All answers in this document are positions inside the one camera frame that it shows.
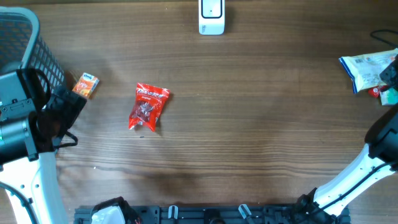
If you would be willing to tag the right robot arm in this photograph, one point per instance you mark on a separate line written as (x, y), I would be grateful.
(377, 160)

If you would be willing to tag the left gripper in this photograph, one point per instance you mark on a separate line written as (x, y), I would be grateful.
(71, 110)

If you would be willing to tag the white barcode scanner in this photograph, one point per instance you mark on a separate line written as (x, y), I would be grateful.
(211, 17)

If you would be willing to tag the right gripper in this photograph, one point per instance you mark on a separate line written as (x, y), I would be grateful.
(387, 74)

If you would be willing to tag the orange tissue pack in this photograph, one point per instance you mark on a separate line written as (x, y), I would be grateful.
(86, 85)

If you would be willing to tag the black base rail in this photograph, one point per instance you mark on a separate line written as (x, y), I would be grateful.
(267, 214)

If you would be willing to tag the cream snack pouch blue seal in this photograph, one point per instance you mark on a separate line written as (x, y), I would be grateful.
(364, 70)

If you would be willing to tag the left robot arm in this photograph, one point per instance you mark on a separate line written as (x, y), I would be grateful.
(35, 123)

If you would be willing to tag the red candy bar wrapper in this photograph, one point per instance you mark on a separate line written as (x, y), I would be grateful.
(377, 90)

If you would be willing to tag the teal tissue pack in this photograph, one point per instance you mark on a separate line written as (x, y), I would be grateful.
(389, 97)

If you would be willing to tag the grey plastic shopping basket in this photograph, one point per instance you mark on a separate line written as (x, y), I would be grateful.
(23, 47)

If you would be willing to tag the red snack bag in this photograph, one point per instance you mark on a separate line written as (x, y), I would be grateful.
(148, 105)

